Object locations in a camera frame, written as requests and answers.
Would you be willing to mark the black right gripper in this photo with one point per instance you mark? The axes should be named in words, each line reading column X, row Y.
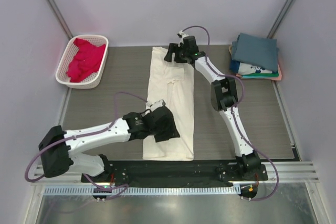
column 172, row 49

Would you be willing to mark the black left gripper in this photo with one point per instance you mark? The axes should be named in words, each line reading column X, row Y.
column 170, row 131

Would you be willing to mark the cream white t shirt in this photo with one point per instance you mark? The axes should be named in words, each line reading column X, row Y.
column 174, row 83

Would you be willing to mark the white perforated plastic basket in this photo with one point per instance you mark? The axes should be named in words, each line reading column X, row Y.
column 94, row 79

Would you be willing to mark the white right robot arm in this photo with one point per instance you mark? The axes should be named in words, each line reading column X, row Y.
column 224, row 100

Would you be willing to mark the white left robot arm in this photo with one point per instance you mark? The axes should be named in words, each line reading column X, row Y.
column 63, row 151

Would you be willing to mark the folded white blue patterned shirt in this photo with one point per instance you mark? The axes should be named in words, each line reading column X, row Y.
column 246, row 69

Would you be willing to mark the red t shirt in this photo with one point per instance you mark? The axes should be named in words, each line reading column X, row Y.
column 86, row 61

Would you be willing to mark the folded grey-blue t shirt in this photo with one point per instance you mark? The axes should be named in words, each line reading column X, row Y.
column 257, row 51

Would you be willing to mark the folded green t shirt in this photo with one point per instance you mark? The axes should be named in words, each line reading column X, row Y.
column 275, row 75

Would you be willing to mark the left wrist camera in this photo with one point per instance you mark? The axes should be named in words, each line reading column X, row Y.
column 156, row 104

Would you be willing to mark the slotted grey cable duct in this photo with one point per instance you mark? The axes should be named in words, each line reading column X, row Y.
column 90, row 190

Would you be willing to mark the aluminium extrusion rail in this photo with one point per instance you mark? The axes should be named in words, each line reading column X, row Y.
column 288, row 172

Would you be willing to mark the left aluminium frame post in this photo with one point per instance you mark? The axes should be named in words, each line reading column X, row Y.
column 60, row 19

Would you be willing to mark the aluminium frame post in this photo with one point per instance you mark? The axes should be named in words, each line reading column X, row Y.
column 285, row 9
column 60, row 19

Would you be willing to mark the right aluminium frame post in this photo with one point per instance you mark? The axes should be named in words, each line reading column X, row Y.
column 285, row 9

